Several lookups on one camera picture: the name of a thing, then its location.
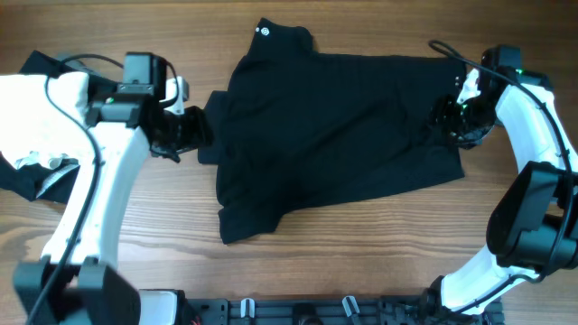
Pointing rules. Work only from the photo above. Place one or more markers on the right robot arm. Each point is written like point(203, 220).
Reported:
point(532, 232)

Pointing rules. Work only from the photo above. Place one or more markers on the black folded garment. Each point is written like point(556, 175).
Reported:
point(24, 181)

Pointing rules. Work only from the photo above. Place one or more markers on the black t-shirt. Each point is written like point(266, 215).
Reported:
point(298, 129)

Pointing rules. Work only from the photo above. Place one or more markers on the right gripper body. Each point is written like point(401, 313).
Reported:
point(468, 122)

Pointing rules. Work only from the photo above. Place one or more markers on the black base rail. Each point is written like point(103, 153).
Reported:
point(387, 310)

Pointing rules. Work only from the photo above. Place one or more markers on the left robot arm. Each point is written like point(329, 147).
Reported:
point(75, 280)

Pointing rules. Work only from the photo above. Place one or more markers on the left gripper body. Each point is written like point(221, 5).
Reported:
point(183, 132)

